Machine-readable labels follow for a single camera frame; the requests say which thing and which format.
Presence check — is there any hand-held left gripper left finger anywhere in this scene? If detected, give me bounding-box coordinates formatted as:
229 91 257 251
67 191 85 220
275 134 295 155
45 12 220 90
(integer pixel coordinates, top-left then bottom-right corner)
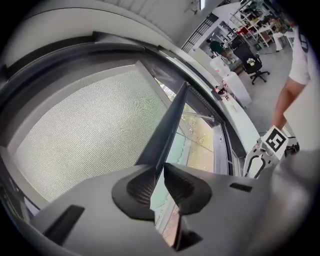
19 163 173 256

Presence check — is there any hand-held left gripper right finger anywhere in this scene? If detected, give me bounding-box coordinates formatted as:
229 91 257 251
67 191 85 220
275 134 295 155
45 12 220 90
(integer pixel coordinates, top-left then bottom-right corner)
163 161 276 256

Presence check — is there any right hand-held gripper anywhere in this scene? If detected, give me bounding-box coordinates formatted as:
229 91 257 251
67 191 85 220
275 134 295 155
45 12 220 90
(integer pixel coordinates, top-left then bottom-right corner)
243 125 294 180

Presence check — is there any person's right forearm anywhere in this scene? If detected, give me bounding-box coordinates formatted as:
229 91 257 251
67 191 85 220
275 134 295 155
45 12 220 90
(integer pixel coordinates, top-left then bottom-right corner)
271 76 307 131

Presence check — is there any white windowsill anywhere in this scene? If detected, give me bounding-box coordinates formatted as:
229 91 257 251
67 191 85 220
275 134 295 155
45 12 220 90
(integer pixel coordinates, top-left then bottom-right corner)
217 94 262 153

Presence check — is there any white cabinet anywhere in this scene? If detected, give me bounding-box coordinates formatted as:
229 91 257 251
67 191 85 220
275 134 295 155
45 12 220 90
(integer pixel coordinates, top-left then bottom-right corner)
223 72 252 108

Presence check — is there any small colourful clutter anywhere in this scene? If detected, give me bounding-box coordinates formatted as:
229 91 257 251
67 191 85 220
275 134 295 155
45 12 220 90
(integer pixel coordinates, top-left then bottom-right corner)
212 84 231 101

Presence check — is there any black office chair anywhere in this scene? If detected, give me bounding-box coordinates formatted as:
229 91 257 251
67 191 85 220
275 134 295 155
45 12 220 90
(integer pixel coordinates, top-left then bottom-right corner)
233 43 271 86

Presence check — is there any translucent white water jug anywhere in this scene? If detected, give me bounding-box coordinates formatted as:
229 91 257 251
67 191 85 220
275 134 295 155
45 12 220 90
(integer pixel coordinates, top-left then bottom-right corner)
209 56 230 76

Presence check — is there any person's white shirt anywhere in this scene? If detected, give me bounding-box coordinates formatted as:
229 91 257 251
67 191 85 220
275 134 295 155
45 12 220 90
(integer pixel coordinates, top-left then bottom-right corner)
287 23 316 87

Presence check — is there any white metal shelving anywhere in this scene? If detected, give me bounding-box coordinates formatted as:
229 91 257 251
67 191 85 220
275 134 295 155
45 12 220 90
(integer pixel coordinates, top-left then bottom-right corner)
217 0 293 50

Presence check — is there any black slatted panel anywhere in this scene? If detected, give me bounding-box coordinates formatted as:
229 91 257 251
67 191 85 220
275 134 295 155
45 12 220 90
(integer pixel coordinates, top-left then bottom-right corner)
181 13 219 52

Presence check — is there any window with mesh screen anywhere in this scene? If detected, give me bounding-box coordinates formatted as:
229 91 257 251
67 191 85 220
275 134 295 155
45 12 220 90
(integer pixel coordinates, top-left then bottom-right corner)
0 31 247 216

